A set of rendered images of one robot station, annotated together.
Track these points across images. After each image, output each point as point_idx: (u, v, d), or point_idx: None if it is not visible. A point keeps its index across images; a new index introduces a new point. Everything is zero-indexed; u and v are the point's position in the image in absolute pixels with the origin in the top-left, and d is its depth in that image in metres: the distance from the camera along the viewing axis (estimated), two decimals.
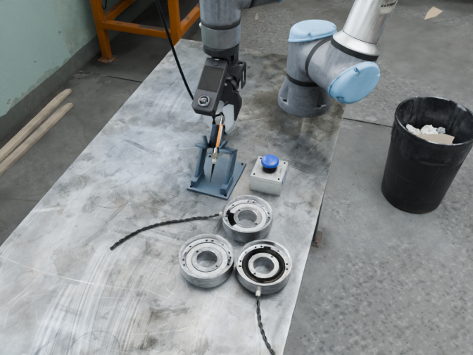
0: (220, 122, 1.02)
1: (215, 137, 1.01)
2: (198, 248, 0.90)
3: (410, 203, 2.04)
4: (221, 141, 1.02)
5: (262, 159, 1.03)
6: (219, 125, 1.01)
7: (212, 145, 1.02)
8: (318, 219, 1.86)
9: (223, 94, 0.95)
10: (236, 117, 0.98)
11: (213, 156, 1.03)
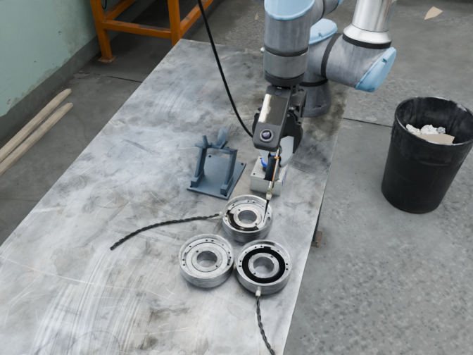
0: (276, 155, 0.92)
1: (271, 171, 0.91)
2: (198, 248, 0.90)
3: (410, 203, 2.04)
4: (276, 175, 0.92)
5: (262, 159, 1.03)
6: (276, 158, 0.91)
7: (267, 179, 0.92)
8: (318, 219, 1.86)
9: (284, 125, 0.85)
10: (295, 150, 0.88)
11: (268, 191, 0.93)
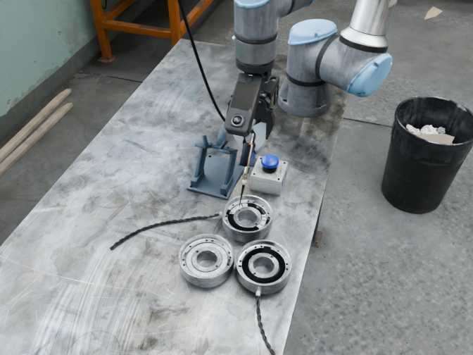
0: (251, 141, 0.95)
1: (246, 157, 0.94)
2: (198, 248, 0.90)
3: (410, 203, 2.04)
4: (250, 160, 0.95)
5: (262, 159, 1.03)
6: (250, 144, 0.94)
7: (242, 165, 0.95)
8: (318, 219, 1.86)
9: (256, 112, 0.88)
10: (269, 136, 0.91)
11: (243, 177, 0.97)
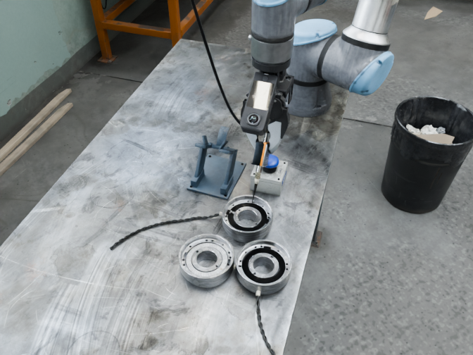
0: (264, 140, 0.95)
1: (258, 156, 0.94)
2: (198, 248, 0.90)
3: (410, 203, 2.04)
4: (265, 160, 0.95)
5: None
6: (264, 144, 0.94)
7: (255, 164, 0.95)
8: (318, 219, 1.86)
9: (271, 111, 0.88)
10: (284, 134, 0.91)
11: (256, 176, 0.97)
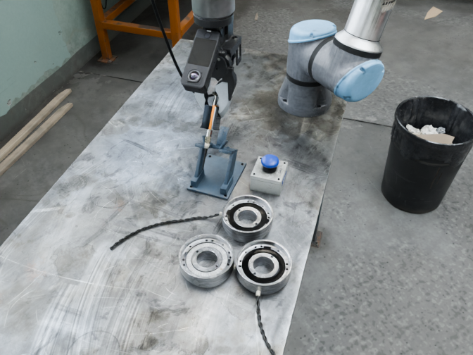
0: (213, 103, 0.94)
1: (207, 119, 0.93)
2: (198, 248, 0.90)
3: (410, 203, 2.04)
4: (214, 123, 0.93)
5: (262, 159, 1.03)
6: (212, 106, 0.92)
7: (204, 127, 0.93)
8: (318, 219, 1.86)
9: (216, 70, 0.86)
10: (231, 96, 0.89)
11: (206, 140, 0.95)
